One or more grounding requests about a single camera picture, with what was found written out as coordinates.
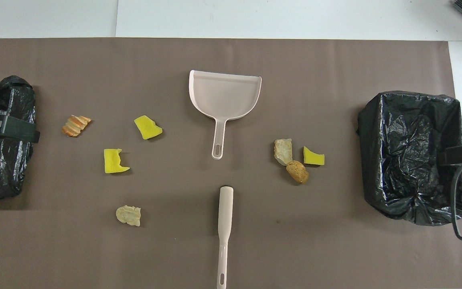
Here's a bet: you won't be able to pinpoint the small yellow sponge piece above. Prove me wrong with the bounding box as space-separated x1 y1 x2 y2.
303 146 325 166

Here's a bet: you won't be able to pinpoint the beige bread chunk toy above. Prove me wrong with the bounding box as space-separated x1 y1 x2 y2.
274 138 293 166

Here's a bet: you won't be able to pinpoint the notched yellow sponge piece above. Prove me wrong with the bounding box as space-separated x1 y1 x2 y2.
104 149 131 174

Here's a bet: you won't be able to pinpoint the brown paper table mat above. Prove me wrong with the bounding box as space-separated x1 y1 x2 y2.
0 38 462 289

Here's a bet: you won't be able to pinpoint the pink plastic dustpan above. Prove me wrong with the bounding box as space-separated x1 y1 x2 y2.
188 70 262 160

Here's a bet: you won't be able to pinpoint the pink hand brush black bristles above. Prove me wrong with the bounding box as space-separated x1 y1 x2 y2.
217 186 234 289

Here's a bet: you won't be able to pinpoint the pale food toy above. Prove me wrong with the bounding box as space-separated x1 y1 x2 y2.
116 205 142 227

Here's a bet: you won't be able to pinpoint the orange sliced bread toy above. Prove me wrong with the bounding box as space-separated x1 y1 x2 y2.
62 115 92 137

